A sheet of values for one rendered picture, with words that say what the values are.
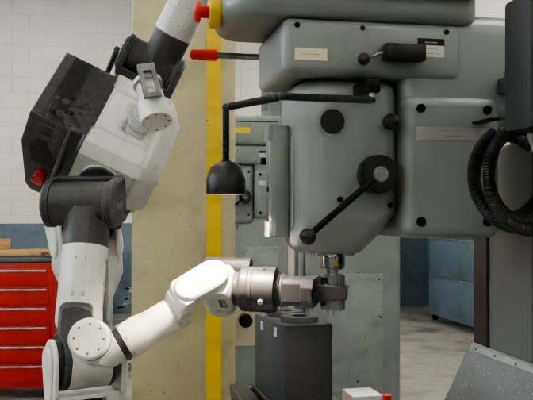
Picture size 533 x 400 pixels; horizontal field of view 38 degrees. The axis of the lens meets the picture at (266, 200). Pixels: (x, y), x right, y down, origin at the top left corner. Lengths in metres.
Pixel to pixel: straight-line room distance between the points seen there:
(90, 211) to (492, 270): 0.84
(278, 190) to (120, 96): 0.47
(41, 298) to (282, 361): 4.26
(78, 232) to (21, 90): 9.09
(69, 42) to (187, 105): 7.53
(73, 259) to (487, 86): 0.85
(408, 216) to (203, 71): 1.93
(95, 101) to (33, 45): 8.99
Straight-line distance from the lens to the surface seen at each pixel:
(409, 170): 1.42
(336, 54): 1.40
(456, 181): 1.45
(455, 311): 9.31
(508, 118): 1.29
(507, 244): 1.65
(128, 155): 1.65
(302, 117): 1.41
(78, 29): 10.70
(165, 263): 3.17
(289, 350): 1.80
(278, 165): 1.45
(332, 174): 1.40
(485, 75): 1.51
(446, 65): 1.47
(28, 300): 5.96
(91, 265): 1.53
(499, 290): 1.69
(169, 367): 3.23
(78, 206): 1.56
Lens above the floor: 1.39
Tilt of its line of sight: 1 degrees up
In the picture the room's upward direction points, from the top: straight up
